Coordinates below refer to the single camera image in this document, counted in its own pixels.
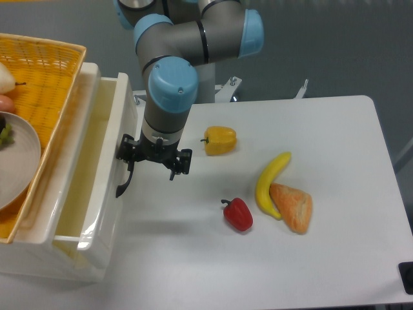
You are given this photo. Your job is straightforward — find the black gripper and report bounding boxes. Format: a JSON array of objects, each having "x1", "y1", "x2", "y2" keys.
[{"x1": 116, "y1": 134, "x2": 192, "y2": 181}]

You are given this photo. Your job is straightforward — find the white drawer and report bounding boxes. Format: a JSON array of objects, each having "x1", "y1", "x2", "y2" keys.
[{"x1": 52, "y1": 73, "x2": 137, "y2": 277}]

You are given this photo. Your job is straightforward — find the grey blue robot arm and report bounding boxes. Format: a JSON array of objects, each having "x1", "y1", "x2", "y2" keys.
[{"x1": 114, "y1": 1, "x2": 264, "y2": 175}]

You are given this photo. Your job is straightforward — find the white drawer cabinet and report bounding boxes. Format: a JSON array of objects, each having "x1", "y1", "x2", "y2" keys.
[{"x1": 1, "y1": 63, "x2": 116, "y2": 282}]

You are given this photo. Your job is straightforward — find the yellow bell pepper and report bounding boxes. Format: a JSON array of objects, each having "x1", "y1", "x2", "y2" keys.
[{"x1": 201, "y1": 126, "x2": 237, "y2": 156}]

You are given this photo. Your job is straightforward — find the red bell pepper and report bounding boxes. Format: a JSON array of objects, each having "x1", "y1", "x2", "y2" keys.
[{"x1": 221, "y1": 198, "x2": 253, "y2": 232}]

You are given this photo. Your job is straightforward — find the yellow banana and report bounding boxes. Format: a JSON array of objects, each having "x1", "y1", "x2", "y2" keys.
[{"x1": 255, "y1": 152, "x2": 292, "y2": 220}]

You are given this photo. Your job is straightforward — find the grey round plate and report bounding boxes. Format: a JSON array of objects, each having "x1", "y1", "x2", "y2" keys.
[{"x1": 1, "y1": 112, "x2": 41, "y2": 209}]

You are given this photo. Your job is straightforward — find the yellow woven basket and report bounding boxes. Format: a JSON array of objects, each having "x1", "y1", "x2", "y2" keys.
[{"x1": 1, "y1": 34, "x2": 86, "y2": 244}]

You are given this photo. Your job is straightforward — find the orange bread piece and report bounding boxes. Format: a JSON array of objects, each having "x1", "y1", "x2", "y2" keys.
[{"x1": 269, "y1": 183, "x2": 313, "y2": 234}]

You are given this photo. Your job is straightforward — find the green grapes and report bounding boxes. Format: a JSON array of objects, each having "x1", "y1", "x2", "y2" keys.
[{"x1": 0, "y1": 115, "x2": 14, "y2": 148}]

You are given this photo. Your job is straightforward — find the pink peach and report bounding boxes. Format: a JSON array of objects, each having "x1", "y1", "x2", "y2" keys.
[{"x1": 0, "y1": 94, "x2": 15, "y2": 113}]

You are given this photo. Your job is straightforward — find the white pear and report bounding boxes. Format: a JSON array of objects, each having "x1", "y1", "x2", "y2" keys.
[{"x1": 0, "y1": 63, "x2": 26, "y2": 94}]

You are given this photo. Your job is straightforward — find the black corner device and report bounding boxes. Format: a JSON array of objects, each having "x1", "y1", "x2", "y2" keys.
[{"x1": 398, "y1": 262, "x2": 413, "y2": 295}]

